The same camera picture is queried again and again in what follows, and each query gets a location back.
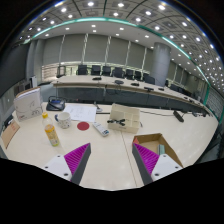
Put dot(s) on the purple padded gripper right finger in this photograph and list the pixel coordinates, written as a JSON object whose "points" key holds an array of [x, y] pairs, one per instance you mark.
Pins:
{"points": [[152, 166]]}

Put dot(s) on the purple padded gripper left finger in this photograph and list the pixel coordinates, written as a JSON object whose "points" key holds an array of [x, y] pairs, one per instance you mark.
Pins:
{"points": [[70, 166]]}

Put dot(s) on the open cardboard box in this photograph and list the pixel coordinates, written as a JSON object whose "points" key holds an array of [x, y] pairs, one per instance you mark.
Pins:
{"points": [[153, 142]]}

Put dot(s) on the red round coaster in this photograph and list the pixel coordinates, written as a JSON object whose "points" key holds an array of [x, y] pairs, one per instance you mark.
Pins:
{"points": [[83, 126]]}

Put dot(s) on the plastic bottle yellow label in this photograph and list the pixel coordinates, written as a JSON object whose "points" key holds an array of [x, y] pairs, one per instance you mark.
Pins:
{"points": [[50, 130]]}

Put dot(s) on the white remote control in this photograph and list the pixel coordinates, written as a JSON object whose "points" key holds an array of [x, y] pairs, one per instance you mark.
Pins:
{"points": [[104, 132]]}

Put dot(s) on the white ceramic mug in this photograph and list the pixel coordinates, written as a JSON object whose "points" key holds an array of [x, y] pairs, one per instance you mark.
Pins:
{"points": [[63, 119]]}

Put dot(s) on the white paper sheet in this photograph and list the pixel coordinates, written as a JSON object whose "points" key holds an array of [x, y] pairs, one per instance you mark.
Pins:
{"points": [[81, 113]]}

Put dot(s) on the black table microphone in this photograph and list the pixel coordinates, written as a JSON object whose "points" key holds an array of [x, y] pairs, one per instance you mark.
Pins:
{"points": [[178, 116]]}

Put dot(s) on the black desk telephone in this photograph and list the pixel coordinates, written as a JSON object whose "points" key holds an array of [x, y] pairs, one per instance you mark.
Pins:
{"points": [[55, 104]]}

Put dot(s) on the brown envelope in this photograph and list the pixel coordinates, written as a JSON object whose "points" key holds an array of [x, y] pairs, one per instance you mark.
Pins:
{"points": [[9, 132]]}

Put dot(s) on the white paper bag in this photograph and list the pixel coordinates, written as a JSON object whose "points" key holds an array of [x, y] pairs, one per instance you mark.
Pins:
{"points": [[28, 104]]}

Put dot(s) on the long curved conference desk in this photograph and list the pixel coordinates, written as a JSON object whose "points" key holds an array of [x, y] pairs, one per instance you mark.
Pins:
{"points": [[126, 92]]}

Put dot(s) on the black office chair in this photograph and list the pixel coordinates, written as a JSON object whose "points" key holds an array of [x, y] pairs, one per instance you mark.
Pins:
{"points": [[96, 69], [106, 71], [118, 72], [129, 74], [82, 70]]}

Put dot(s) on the grey round pillar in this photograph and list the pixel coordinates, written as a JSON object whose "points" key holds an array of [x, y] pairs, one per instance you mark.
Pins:
{"points": [[160, 63]]}

